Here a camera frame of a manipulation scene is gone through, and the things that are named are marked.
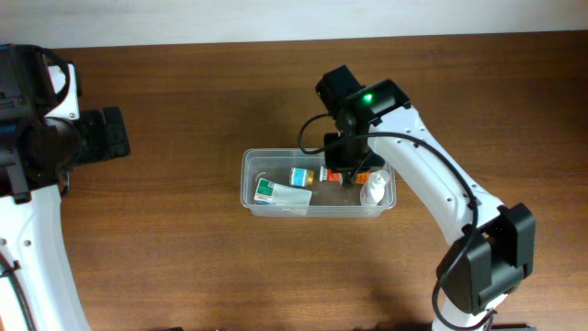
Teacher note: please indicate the white green medicine box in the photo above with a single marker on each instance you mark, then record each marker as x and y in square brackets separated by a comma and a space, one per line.
[271, 193]

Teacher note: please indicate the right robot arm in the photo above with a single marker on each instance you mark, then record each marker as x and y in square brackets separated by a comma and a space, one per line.
[491, 246]

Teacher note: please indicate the small blue-label gold-cap bottle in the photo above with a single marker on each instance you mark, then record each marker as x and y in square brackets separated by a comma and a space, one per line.
[301, 177]

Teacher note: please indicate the clear plastic container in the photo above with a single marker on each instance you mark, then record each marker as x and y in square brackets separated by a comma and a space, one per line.
[263, 167]

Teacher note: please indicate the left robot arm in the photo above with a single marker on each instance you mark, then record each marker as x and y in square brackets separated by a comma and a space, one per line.
[44, 136]

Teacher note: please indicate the orange tablet tube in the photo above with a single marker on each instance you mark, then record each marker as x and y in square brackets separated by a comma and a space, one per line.
[331, 176]

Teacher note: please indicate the white bottle clear cap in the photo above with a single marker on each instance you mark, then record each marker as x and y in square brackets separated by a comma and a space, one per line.
[374, 189]

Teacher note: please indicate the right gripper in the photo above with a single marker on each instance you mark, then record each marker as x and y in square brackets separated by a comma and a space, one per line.
[333, 159]

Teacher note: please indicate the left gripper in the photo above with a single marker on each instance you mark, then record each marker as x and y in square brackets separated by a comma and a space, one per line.
[96, 126]

